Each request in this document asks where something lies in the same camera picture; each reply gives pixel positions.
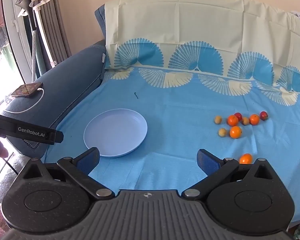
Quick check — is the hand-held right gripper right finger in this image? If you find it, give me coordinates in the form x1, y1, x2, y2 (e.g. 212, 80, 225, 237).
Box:
181, 149, 278, 200

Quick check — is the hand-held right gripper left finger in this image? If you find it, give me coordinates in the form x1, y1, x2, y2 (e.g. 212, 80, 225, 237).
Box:
21, 147, 115, 200

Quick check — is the light blue plate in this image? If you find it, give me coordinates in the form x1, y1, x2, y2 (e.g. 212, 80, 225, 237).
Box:
83, 108, 148, 158

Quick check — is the smartphone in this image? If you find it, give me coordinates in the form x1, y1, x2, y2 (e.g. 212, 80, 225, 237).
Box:
11, 82, 44, 98

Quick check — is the grey fuzzy cushion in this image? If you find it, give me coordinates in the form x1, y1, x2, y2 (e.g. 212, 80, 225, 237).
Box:
0, 152, 28, 205

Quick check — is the blue fan-print bed sheet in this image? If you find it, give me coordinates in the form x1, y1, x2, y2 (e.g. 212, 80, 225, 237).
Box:
41, 0, 300, 230

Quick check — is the blue fabric sofa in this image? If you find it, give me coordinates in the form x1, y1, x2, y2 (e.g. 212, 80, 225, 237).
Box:
2, 5, 108, 159

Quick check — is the garment steamer stand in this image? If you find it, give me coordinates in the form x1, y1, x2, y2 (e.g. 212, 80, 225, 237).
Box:
17, 0, 72, 80

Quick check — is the white charging cable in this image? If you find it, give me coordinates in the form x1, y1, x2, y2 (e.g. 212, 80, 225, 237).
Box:
4, 87, 45, 114

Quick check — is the black cable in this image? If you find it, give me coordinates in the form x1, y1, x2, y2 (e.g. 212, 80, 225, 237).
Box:
4, 159, 20, 175

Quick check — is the white window frame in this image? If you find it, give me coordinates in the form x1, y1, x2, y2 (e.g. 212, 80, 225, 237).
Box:
1, 0, 33, 85

